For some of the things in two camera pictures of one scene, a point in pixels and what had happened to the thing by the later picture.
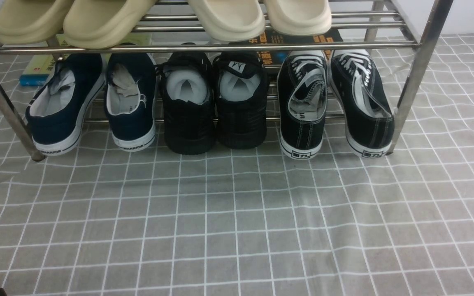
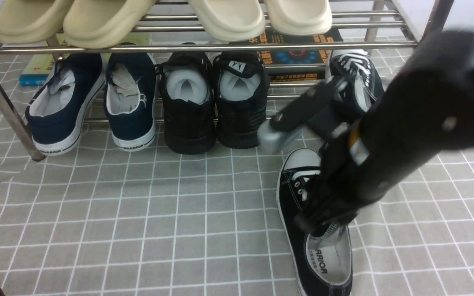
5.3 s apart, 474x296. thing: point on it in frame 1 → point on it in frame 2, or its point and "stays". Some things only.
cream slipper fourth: [297, 17] stays
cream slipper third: [230, 20] stays
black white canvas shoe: [302, 89] → [323, 259]
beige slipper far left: [31, 21] stays
